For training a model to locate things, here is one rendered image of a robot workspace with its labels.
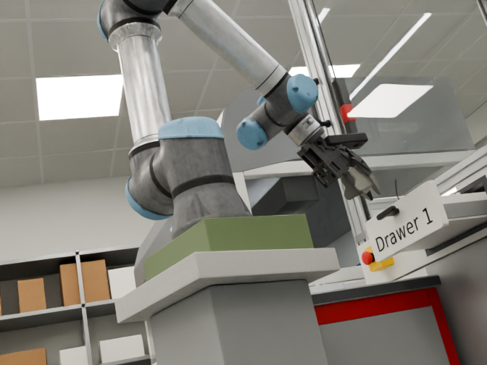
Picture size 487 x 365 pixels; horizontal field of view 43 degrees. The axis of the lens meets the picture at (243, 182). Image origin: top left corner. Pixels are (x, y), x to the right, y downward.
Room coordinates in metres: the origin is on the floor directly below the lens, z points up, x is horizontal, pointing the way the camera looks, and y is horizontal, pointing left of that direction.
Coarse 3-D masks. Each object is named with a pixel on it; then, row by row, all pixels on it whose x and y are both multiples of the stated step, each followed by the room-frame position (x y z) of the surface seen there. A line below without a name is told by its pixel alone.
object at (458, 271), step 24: (480, 240) 1.49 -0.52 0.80; (432, 264) 1.66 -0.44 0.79; (456, 264) 1.58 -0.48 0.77; (480, 264) 1.51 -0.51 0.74; (456, 288) 1.61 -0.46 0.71; (480, 288) 1.53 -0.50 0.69; (456, 312) 1.63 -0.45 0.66; (480, 312) 1.55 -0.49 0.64; (456, 336) 1.66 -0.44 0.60; (480, 336) 1.58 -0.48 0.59; (480, 360) 1.60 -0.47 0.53
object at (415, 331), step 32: (352, 288) 1.52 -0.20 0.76; (384, 288) 1.55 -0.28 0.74; (416, 288) 1.59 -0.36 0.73; (320, 320) 1.49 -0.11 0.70; (352, 320) 1.52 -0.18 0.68; (384, 320) 1.56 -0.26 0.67; (416, 320) 1.59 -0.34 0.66; (352, 352) 1.51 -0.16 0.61; (384, 352) 1.55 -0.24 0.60; (416, 352) 1.58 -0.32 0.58; (448, 352) 1.62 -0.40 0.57
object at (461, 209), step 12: (444, 204) 1.37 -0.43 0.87; (456, 204) 1.38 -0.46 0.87; (468, 204) 1.40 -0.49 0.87; (480, 204) 1.41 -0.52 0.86; (456, 216) 1.38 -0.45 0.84; (468, 216) 1.39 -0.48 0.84; (480, 216) 1.41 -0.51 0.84; (444, 228) 1.44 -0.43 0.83; (456, 228) 1.47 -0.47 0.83; (468, 228) 1.50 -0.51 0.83; (432, 240) 1.55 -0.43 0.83; (444, 240) 1.59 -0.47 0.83
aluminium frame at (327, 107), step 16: (288, 0) 1.96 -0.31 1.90; (304, 0) 1.90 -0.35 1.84; (304, 16) 1.90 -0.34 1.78; (304, 32) 1.92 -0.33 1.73; (304, 48) 1.95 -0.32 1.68; (320, 64) 1.90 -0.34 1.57; (320, 80) 1.91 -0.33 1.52; (320, 96) 1.93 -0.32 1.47; (320, 112) 1.96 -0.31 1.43; (336, 112) 1.90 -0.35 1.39; (336, 128) 1.90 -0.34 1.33; (464, 160) 1.45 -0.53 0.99; (480, 160) 1.40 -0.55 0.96; (448, 176) 1.51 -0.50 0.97; (464, 176) 1.46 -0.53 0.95; (352, 208) 1.93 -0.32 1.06; (352, 224) 1.95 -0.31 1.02
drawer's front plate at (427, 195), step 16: (416, 192) 1.39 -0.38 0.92; (432, 192) 1.34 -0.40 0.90; (400, 208) 1.46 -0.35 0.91; (416, 208) 1.40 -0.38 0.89; (432, 208) 1.36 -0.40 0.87; (368, 224) 1.59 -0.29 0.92; (384, 224) 1.53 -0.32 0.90; (400, 224) 1.47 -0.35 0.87; (432, 224) 1.37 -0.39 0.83; (448, 224) 1.35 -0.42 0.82; (384, 240) 1.55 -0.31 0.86; (400, 240) 1.49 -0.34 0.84; (416, 240) 1.44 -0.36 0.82; (384, 256) 1.57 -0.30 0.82
